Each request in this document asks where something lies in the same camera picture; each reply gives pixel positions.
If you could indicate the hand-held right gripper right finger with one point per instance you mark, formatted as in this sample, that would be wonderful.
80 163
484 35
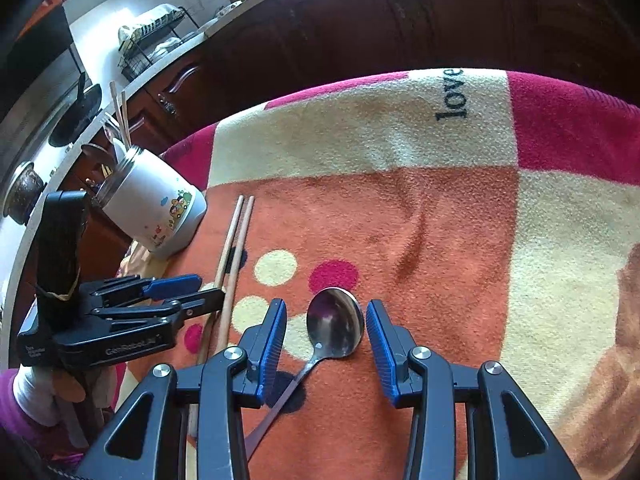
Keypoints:
382 355

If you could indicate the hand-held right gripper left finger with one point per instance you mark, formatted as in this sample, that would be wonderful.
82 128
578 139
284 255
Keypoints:
274 345

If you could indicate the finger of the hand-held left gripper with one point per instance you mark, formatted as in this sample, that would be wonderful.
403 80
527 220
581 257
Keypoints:
200 304
170 286

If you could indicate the metal spoon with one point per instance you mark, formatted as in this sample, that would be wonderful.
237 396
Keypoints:
95 152
335 325

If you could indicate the wooden chopstick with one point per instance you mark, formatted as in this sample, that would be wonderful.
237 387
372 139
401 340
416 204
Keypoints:
116 107
242 250
230 240
125 117

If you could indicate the white utensil jar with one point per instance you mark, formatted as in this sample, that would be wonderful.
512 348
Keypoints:
150 200

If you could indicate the white spoon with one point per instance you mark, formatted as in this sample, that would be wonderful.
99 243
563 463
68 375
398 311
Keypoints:
119 149

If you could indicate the person's left hand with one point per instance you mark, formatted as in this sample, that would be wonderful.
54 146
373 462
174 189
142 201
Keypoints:
35 392

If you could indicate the white kitchen countertop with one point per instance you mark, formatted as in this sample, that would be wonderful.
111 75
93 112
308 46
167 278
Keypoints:
12 260

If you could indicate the printed blanket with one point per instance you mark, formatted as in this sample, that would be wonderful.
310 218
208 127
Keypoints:
400 210

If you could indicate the black wok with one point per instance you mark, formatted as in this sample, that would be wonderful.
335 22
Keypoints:
75 115

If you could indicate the patterned cloth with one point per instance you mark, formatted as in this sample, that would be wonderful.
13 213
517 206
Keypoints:
150 20

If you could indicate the black range hood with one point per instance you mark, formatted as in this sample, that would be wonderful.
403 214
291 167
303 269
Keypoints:
40 45

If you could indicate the dark wooden kitchen cabinet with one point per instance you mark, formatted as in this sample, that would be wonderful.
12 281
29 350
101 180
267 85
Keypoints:
350 25

